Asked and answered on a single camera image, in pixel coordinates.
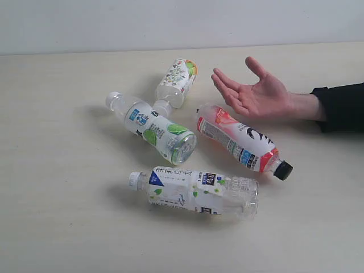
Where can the person's open bare hand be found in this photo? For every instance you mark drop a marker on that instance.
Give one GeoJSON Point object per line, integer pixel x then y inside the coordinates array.
{"type": "Point", "coordinates": [268, 98]}

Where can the red label black cap bottle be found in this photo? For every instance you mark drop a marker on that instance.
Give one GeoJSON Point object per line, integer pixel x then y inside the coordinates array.
{"type": "Point", "coordinates": [248, 146]}

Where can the floral label clear bottle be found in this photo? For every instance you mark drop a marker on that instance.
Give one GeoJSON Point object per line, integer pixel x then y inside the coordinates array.
{"type": "Point", "coordinates": [172, 91]}

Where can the white blue label clear bottle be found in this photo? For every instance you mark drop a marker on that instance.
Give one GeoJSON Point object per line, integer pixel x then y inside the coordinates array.
{"type": "Point", "coordinates": [198, 191]}

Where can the forearm in black sleeve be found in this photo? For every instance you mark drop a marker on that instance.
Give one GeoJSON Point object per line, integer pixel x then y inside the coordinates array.
{"type": "Point", "coordinates": [336, 109]}

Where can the green lime label bottle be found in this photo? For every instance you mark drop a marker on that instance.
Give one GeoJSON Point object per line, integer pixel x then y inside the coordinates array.
{"type": "Point", "coordinates": [174, 142]}

